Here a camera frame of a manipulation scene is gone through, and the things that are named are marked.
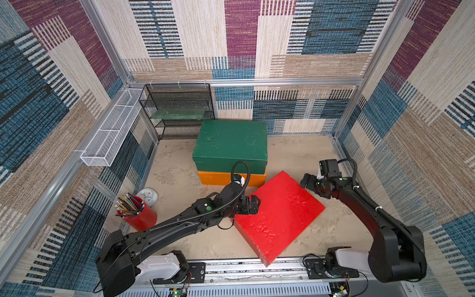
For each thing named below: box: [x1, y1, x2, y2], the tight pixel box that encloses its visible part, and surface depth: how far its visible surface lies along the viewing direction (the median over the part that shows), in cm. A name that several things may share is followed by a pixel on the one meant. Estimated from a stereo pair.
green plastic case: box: [151, 107, 206, 121], surface depth 101 cm
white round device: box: [136, 187, 159, 207], surface depth 94 cm
